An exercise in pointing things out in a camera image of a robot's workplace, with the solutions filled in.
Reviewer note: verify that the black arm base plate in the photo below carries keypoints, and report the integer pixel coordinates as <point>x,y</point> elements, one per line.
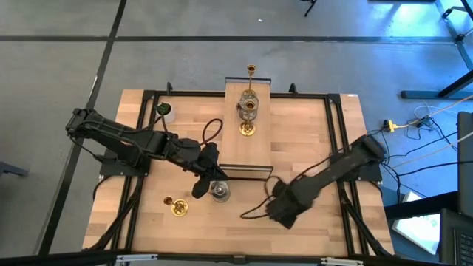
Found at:
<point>369,173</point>
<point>111,168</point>

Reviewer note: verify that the black aluminium table frame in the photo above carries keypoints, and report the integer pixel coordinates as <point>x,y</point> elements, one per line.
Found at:
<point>303,95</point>

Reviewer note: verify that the yellow power splitter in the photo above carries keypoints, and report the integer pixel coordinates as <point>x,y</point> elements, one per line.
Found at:
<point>391,126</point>

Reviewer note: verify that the tall gold candlestick holder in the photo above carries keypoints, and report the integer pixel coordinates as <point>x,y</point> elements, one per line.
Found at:
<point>248,91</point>
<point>180,208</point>
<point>247,129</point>

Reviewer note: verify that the black tripod leg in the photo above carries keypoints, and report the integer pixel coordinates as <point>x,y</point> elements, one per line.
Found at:
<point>310,7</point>

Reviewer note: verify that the white lit sheet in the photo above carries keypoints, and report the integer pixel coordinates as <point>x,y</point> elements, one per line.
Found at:
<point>417,229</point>

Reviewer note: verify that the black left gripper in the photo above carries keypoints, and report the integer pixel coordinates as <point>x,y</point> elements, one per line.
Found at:
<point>205,159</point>

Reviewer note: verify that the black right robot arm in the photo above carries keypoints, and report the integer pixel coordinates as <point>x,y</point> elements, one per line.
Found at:
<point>343,162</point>

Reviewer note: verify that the black laptop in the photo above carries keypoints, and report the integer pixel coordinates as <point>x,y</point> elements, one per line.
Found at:
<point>458,240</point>

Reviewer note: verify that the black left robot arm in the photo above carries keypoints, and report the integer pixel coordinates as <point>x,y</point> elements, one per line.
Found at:
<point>129,142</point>

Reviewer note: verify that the black upright panel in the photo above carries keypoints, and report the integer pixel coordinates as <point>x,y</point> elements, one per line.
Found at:
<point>465,166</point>

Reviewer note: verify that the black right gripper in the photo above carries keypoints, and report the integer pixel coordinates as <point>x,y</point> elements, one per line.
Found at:
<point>292,203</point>

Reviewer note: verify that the wooden shelf riser black frame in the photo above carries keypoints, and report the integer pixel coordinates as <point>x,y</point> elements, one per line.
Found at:
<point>244,147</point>

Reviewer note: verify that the black stand foot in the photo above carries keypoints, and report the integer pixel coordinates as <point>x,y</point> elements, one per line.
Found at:
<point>425,95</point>

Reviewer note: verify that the grey wheeled metal stand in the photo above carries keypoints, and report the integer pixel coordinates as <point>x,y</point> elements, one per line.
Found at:
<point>459,38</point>

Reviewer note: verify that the silver aluminium extrusion bar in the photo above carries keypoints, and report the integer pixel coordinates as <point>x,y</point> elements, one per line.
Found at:
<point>136,257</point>
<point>341,261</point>

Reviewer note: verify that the white round plant pot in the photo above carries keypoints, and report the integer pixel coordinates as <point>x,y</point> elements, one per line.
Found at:
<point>170,117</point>

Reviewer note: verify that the small green potted plant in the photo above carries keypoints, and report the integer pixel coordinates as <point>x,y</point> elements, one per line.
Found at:
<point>163,108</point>

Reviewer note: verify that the grey chair leg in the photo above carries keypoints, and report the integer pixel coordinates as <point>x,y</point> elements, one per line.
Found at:
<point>13,170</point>

